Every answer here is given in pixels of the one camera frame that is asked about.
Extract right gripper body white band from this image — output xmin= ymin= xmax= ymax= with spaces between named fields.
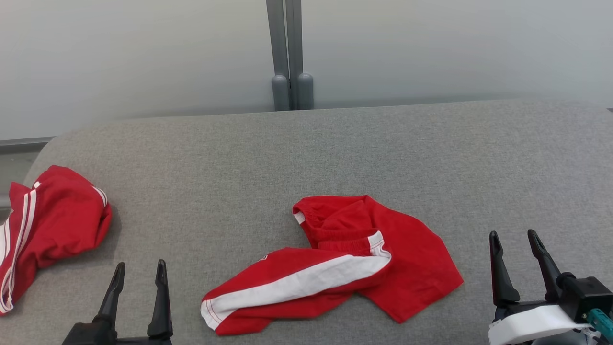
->
xmin=488 ymin=300 xmax=592 ymax=345

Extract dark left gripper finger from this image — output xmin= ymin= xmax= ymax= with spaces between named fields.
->
xmin=147 ymin=259 xmax=173 ymax=339
xmin=95 ymin=262 xmax=126 ymax=331

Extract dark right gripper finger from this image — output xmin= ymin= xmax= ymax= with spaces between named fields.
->
xmin=489 ymin=231 xmax=521 ymax=308
xmin=528 ymin=229 xmax=562 ymax=302

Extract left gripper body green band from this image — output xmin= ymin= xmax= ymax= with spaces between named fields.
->
xmin=61 ymin=322 xmax=173 ymax=345

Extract red shorts white side stripe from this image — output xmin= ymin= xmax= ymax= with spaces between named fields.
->
xmin=200 ymin=194 xmax=464 ymax=336

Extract red basketball jersey white sleeves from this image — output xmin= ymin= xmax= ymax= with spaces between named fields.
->
xmin=0 ymin=165 xmax=113 ymax=317

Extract grey fabric sofa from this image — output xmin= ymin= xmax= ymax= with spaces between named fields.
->
xmin=0 ymin=98 xmax=613 ymax=345

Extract teal right camera connector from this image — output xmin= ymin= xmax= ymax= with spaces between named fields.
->
xmin=587 ymin=309 xmax=613 ymax=342

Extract grey wall skirting strip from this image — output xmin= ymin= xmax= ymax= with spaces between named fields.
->
xmin=0 ymin=137 xmax=54 ymax=154

